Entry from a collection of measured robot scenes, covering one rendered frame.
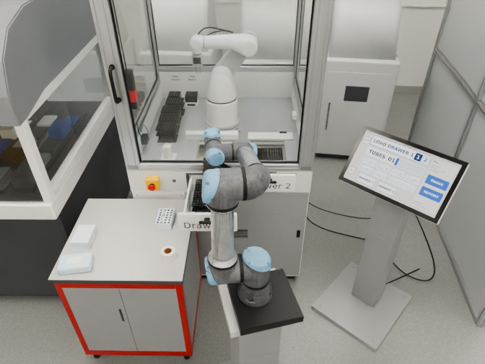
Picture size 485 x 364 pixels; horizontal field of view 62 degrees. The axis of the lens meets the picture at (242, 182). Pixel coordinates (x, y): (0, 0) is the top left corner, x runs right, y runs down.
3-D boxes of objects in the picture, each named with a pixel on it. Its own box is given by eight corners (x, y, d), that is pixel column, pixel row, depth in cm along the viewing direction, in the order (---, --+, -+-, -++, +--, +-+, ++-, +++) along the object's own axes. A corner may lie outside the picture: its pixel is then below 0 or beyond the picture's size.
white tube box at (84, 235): (89, 250, 199) (87, 243, 196) (72, 250, 199) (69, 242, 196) (97, 232, 209) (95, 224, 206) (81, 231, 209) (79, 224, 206)
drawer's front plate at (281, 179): (294, 191, 226) (296, 175, 219) (242, 191, 226) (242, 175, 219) (294, 189, 227) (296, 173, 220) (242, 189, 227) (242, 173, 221)
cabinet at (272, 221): (300, 282, 276) (312, 192, 228) (151, 282, 278) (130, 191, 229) (289, 194, 352) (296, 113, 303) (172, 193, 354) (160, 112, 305)
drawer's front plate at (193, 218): (237, 231, 201) (237, 214, 194) (179, 230, 201) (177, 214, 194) (237, 229, 202) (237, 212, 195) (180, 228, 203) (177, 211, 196)
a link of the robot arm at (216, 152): (233, 151, 168) (229, 137, 177) (206, 152, 167) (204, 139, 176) (232, 166, 173) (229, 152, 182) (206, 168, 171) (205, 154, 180)
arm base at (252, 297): (278, 300, 171) (280, 284, 165) (246, 312, 166) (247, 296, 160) (262, 274, 182) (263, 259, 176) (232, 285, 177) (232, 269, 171)
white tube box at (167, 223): (171, 229, 210) (170, 224, 208) (155, 229, 211) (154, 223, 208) (175, 213, 220) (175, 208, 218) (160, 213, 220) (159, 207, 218)
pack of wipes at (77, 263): (94, 256, 196) (92, 250, 193) (92, 271, 188) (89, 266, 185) (62, 261, 194) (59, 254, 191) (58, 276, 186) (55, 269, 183)
